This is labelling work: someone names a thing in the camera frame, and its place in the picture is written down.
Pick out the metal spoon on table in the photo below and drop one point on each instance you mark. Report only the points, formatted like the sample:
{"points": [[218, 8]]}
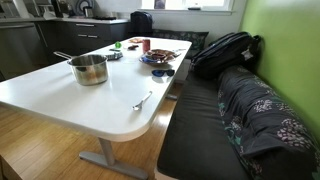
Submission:
{"points": [[140, 104]]}

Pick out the grey table leg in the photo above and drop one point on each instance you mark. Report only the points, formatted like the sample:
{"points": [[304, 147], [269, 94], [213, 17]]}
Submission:
{"points": [[107, 160]]}

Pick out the blue plate with wrappers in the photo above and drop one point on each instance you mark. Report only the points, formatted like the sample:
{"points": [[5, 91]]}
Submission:
{"points": [[158, 56]]}

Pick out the green round lid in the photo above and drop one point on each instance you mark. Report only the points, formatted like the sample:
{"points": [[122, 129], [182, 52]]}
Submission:
{"points": [[118, 45]]}

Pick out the stainless steel pot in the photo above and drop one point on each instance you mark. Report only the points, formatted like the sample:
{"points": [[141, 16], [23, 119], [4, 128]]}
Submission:
{"points": [[88, 69]]}

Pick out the dark floral bench cushion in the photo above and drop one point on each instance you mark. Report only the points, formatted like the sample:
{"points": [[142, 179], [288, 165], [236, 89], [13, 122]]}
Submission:
{"points": [[269, 138]]}

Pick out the red soda can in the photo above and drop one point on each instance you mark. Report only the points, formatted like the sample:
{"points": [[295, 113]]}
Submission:
{"points": [[145, 45]]}

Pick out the blue sunglasses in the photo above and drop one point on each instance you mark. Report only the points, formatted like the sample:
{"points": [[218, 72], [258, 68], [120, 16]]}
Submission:
{"points": [[160, 73]]}

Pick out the floral pillow under window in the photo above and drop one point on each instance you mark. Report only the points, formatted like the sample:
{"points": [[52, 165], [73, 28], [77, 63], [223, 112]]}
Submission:
{"points": [[196, 38]]}

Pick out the black backpack on bench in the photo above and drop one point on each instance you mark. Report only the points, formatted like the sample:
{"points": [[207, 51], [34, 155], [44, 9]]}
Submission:
{"points": [[231, 49]]}

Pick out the black bench seat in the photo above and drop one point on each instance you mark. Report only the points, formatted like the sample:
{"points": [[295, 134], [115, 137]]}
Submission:
{"points": [[195, 145]]}

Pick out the orange snack packet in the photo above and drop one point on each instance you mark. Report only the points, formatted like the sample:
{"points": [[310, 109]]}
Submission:
{"points": [[135, 40]]}

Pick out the small dark candy wrapper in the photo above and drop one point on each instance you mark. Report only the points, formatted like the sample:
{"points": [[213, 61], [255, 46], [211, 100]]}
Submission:
{"points": [[133, 47]]}

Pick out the grey calculator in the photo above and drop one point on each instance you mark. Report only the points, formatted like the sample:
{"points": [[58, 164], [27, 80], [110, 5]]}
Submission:
{"points": [[114, 55]]}

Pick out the dark backpack by window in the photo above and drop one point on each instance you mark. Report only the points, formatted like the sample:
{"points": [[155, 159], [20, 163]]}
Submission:
{"points": [[141, 23]]}

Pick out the dark kitchen cabinet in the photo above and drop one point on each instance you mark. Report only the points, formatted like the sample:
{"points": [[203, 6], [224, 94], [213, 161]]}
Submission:
{"points": [[79, 36]]}

